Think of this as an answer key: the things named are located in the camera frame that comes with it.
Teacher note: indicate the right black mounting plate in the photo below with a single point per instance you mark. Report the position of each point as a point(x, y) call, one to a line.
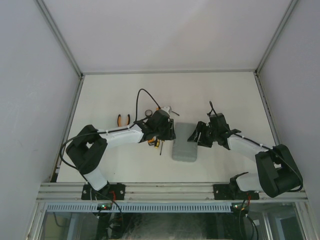
point(226, 192)

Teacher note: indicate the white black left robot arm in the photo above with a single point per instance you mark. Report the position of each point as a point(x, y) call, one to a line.
point(86, 150)

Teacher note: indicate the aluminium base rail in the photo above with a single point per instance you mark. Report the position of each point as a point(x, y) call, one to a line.
point(135, 192)

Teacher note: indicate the blue slotted cable duct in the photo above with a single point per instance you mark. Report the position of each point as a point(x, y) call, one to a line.
point(139, 207)

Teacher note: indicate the black mounting plate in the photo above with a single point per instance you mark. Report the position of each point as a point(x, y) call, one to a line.
point(226, 192)
point(103, 192)

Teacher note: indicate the grey plastic tool case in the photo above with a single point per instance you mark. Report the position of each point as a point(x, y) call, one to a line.
point(182, 150)

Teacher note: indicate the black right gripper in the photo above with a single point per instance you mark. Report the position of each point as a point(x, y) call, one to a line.
point(201, 128)

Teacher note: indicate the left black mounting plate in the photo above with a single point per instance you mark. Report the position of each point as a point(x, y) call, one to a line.
point(103, 192)

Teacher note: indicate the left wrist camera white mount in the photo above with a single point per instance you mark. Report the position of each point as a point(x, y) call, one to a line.
point(167, 110)

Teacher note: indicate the phillips screwdriver black yellow handle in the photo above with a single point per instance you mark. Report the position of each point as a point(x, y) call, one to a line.
point(156, 143)

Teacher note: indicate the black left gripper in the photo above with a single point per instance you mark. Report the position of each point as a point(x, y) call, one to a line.
point(169, 135)

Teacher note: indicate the hex key set orange holder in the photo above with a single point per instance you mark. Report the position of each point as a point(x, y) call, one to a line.
point(151, 142)

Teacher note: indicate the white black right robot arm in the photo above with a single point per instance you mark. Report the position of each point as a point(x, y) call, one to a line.
point(277, 172)

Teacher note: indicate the black electrical tape roll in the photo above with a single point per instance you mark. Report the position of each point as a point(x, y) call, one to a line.
point(148, 113)

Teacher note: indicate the orange black handled pliers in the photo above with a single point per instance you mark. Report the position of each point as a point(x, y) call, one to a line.
point(123, 121)

